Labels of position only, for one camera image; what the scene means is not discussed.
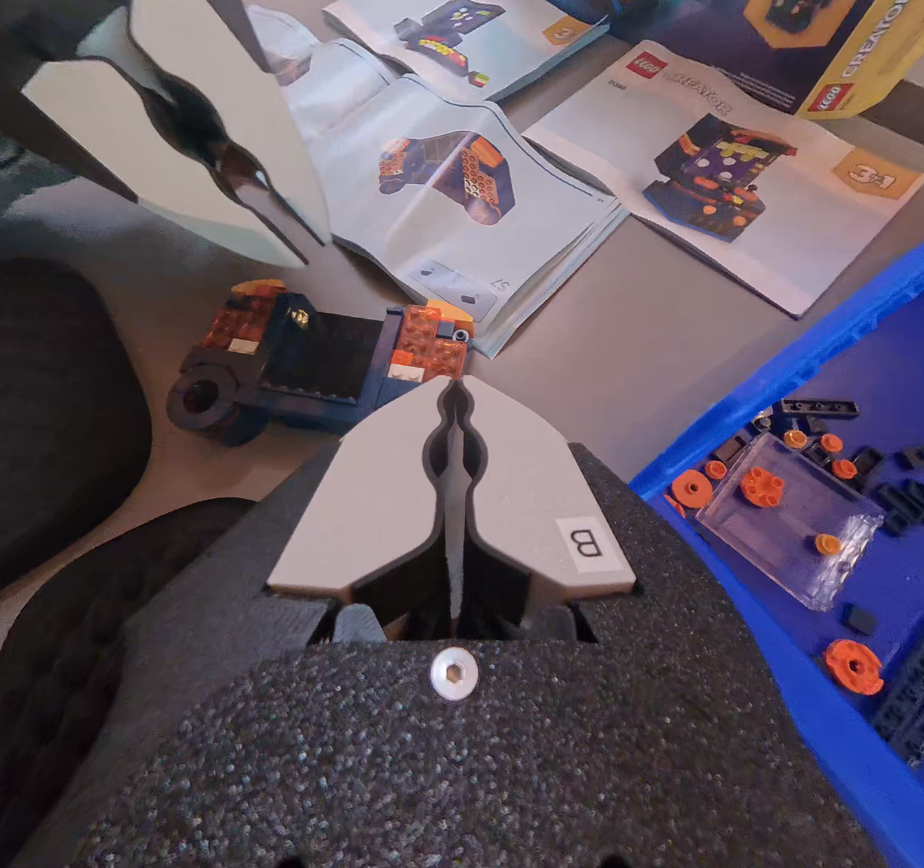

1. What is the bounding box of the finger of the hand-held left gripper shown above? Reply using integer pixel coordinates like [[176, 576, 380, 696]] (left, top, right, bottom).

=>
[[128, 0, 334, 248], [20, 56, 311, 268]]

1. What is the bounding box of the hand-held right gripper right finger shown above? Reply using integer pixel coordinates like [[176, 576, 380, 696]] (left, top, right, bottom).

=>
[[455, 375, 639, 604]]

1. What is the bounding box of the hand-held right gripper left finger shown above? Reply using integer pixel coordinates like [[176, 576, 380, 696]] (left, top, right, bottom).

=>
[[265, 376, 454, 607]]

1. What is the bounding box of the blue orange toy brick model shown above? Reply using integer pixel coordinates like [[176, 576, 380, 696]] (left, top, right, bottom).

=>
[[165, 278, 477, 448]]

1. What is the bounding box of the instruction booklet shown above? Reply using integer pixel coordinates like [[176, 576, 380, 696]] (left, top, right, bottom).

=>
[[278, 38, 630, 360]]

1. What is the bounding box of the clear plastic bag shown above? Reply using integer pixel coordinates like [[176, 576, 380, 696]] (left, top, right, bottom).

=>
[[244, 4, 405, 93]]

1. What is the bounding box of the booklet with toy computer cover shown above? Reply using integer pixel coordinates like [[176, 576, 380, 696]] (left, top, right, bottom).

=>
[[321, 0, 612, 104]]

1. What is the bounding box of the clear plastic panel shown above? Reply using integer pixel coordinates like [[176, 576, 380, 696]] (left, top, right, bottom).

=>
[[693, 431, 886, 613]]

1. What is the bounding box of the blue plastic bin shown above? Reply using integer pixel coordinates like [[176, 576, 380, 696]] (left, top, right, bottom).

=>
[[627, 242, 924, 868]]

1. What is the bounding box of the booklet with arcade machine cover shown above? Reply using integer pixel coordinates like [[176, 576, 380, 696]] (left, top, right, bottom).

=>
[[520, 39, 924, 320]]

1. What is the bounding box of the pile of loose toy bricks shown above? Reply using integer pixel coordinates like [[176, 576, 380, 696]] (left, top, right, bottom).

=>
[[663, 395, 924, 771]]

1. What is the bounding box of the toy brick set box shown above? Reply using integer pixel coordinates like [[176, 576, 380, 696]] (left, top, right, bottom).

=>
[[495, 0, 924, 120]]

